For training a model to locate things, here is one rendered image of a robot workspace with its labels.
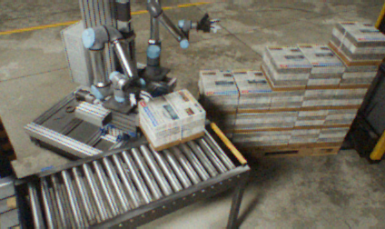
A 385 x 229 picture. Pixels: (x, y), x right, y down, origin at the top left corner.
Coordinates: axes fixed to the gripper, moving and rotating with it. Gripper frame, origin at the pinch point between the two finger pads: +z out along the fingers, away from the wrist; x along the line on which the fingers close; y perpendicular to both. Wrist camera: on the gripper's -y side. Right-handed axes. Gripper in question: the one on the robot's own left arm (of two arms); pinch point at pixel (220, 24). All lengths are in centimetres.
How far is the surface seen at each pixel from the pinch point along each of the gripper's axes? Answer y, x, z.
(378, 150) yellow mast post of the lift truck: 94, 58, 160
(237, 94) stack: 36, 49, 15
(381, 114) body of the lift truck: 80, 24, 171
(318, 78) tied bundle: 23, 39, 83
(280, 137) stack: 89, 50, 65
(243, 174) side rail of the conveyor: 29, 130, 11
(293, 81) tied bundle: 25, 41, 62
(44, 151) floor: 118, 53, -163
